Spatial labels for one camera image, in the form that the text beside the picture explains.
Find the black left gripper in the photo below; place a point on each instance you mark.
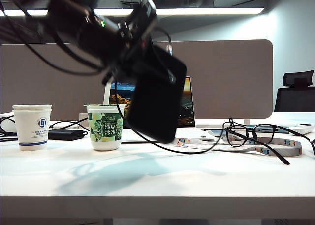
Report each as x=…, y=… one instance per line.
x=128, y=50

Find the black smartphone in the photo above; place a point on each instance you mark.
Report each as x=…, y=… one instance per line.
x=157, y=106

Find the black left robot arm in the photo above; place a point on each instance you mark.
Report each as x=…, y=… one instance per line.
x=81, y=25

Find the beige fabric desk divider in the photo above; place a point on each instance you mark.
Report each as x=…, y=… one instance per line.
x=233, y=82

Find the white laptop with landscape wallpaper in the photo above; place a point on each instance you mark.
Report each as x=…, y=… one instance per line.
x=188, y=104

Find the white drinking straw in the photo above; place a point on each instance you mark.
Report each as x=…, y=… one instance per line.
x=106, y=94

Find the long linear ceiling light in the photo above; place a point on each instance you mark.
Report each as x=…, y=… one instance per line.
x=209, y=11

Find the blue white badge card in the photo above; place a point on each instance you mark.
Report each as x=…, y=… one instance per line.
x=216, y=133

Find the green printed drink cup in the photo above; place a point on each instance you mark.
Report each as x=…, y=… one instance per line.
x=105, y=142

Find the black power adapter brick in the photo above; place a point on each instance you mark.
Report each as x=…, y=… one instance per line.
x=64, y=135

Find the blue grey usb hub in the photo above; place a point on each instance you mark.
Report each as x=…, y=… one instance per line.
x=265, y=130

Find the black mesh office chair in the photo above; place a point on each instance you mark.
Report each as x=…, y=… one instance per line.
x=295, y=99

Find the plain white paper cup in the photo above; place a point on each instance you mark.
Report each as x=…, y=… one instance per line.
x=32, y=107

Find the white paper cup blue logo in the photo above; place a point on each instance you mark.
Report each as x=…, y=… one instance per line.
x=29, y=129

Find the black round eyeglasses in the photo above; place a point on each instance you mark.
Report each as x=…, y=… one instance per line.
x=286, y=163

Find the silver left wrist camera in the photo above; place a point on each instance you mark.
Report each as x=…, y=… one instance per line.
x=146, y=13

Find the white divider bracket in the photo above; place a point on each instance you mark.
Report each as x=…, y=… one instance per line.
x=247, y=121

